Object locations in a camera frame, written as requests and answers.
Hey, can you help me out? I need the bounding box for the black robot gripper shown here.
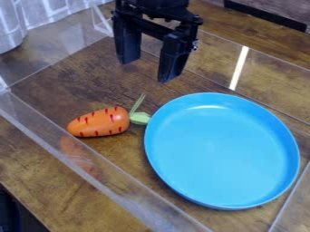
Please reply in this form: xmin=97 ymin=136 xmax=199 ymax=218
xmin=113 ymin=0 xmax=203 ymax=82

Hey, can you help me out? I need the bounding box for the orange toy carrot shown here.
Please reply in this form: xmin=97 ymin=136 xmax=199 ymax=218
xmin=67 ymin=93 xmax=151 ymax=138

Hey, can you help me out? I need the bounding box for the blue round plastic tray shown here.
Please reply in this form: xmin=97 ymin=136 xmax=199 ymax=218
xmin=145 ymin=92 xmax=301 ymax=210

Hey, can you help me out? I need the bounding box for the white checkered curtain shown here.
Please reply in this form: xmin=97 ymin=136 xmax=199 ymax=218
xmin=0 ymin=0 xmax=113 ymax=54

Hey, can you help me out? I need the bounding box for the clear acrylic enclosure wall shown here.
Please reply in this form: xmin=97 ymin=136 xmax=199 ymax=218
xmin=0 ymin=2 xmax=310 ymax=232

